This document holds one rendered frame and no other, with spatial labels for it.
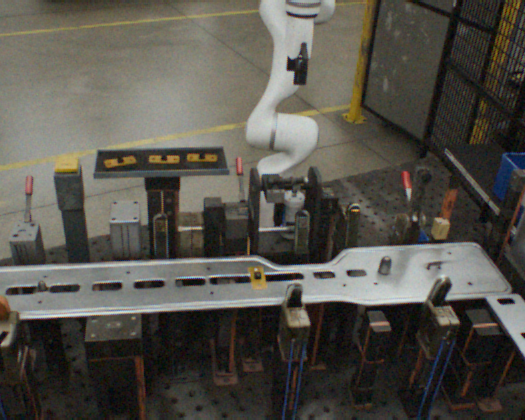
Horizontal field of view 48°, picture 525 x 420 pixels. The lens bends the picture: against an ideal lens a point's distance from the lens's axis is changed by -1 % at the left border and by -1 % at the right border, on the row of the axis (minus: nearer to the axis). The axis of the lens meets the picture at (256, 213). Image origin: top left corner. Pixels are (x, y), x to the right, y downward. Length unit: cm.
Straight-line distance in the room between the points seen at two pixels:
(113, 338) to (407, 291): 73
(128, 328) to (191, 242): 33
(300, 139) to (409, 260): 50
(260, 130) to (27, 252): 76
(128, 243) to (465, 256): 92
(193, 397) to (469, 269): 82
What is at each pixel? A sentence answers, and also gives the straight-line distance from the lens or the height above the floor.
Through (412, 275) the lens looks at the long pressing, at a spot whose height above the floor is 100.
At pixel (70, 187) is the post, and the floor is 110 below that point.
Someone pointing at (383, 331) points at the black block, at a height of 99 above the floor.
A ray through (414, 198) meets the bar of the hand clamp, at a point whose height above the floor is 113.
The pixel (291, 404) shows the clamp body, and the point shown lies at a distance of 156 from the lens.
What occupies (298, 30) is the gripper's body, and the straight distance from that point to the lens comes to 144.
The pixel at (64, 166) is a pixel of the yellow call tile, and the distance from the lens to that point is 169.
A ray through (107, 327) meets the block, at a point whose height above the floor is 103.
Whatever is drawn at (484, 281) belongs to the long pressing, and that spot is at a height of 100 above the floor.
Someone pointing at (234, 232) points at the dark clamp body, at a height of 103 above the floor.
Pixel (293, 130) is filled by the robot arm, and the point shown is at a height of 118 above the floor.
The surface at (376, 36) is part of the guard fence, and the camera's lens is 454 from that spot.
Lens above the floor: 198
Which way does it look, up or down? 34 degrees down
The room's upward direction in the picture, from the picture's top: 4 degrees clockwise
